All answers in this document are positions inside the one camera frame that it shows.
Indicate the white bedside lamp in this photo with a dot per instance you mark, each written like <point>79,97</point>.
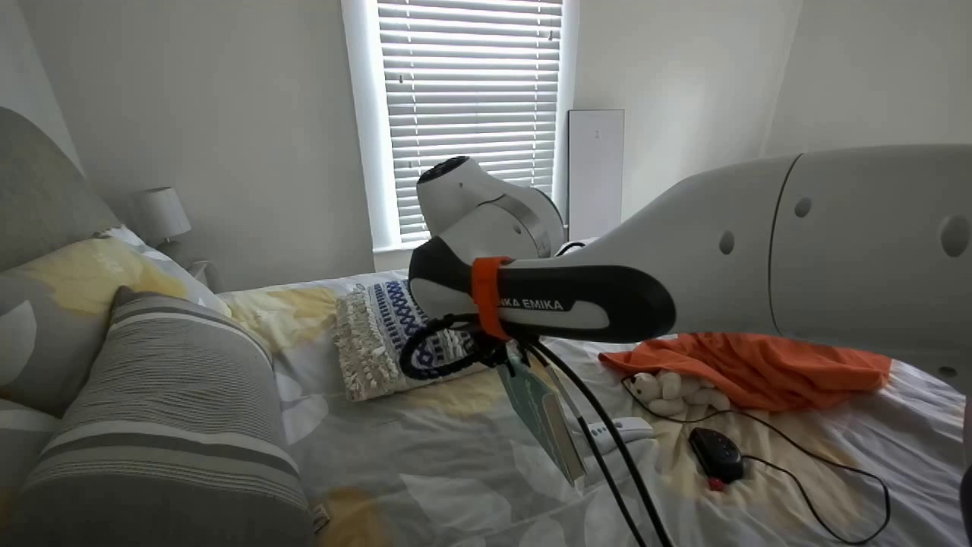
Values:
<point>161,213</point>

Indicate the white wall panel heater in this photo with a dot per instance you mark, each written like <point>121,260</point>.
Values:
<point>595,172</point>

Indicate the black computer mouse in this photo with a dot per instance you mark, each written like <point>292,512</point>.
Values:
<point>714,455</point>

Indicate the grey yellow floral pillow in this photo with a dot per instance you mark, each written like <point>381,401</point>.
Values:
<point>56,305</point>

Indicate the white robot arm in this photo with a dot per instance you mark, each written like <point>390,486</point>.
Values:
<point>857,248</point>

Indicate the white window blinds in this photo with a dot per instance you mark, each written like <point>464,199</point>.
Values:
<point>468,76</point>

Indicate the grey striped pillow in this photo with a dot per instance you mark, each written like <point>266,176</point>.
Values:
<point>174,443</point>

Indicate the grey upholstered headboard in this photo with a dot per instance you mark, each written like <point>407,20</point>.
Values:
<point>44,199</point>

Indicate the white plush toy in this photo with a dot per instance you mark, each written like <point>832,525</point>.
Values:
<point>675,395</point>

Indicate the teal hardcover book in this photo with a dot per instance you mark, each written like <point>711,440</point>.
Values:
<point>539,409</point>

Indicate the orange blanket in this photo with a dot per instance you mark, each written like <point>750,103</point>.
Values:
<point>761,371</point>

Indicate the grey yellow floral bedspread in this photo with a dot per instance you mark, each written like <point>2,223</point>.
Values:
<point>454,466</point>

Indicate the blue white patterned pillow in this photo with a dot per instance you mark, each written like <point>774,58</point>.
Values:
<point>376,321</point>

